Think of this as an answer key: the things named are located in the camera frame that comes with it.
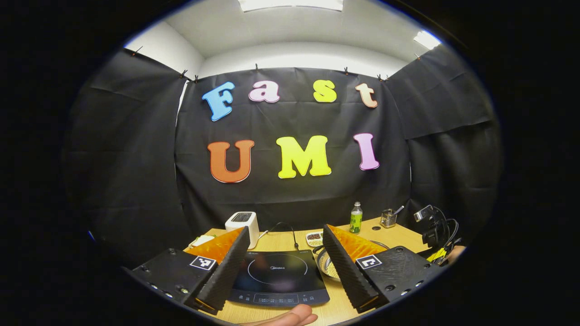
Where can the metal mesh utensil holder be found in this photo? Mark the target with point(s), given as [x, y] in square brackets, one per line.
[388, 219]

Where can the sandwich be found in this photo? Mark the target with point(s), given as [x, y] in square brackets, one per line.
[203, 240]

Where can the long ceiling light panel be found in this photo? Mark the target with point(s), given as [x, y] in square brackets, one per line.
[290, 4]

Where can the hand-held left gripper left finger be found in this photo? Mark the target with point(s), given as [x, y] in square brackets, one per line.
[226, 271]

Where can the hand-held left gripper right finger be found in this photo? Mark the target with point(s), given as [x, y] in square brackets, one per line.
[344, 271]

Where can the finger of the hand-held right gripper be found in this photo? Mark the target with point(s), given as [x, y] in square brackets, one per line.
[436, 256]

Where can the black induction cooktop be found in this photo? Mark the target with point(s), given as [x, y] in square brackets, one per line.
[276, 276]

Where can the stainless steel pot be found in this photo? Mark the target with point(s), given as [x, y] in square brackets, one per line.
[322, 262]

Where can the metal spoon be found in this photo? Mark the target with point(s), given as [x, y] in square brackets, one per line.
[398, 209]

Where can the white toaster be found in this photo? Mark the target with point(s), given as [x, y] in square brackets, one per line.
[242, 226]

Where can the small divided snack dish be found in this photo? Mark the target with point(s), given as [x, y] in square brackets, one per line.
[314, 238]

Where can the small ceiling light panel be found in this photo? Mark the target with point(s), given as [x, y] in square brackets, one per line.
[427, 40]

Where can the green drink bottle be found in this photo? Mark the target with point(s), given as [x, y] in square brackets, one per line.
[355, 221]

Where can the black backdrop cloth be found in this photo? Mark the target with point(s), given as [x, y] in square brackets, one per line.
[290, 117]

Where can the small white plate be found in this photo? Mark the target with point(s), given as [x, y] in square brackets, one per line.
[201, 244]

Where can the pile of soybeans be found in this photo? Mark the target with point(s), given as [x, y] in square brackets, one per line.
[333, 270]

